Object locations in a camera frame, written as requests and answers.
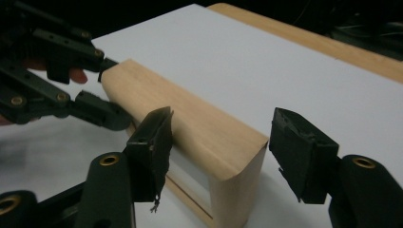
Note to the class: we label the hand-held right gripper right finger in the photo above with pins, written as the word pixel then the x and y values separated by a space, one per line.
pixel 304 158

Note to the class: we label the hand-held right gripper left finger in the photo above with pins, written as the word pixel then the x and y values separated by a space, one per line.
pixel 152 152

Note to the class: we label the small wooden square clock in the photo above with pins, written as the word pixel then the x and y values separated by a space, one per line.
pixel 190 126

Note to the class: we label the white board sheet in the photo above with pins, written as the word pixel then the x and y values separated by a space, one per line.
pixel 253 63

